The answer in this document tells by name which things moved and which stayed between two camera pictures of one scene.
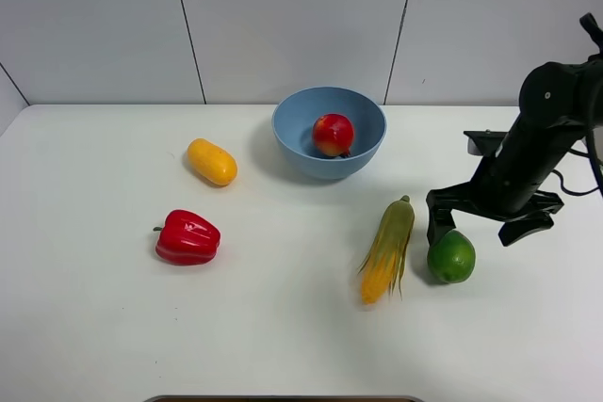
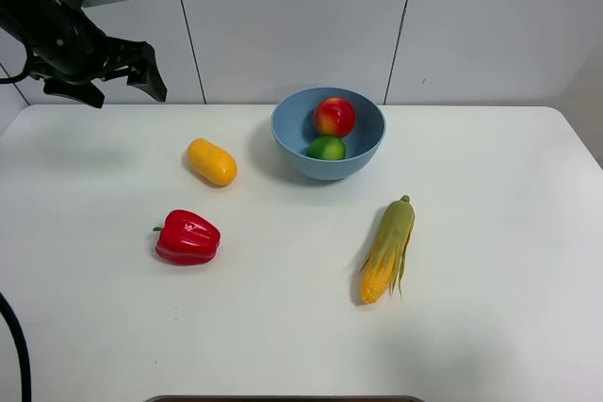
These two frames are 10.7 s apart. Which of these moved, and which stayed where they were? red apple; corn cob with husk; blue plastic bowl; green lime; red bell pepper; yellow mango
Moved: green lime; red apple
Stayed: yellow mango; red bell pepper; corn cob with husk; blue plastic bowl
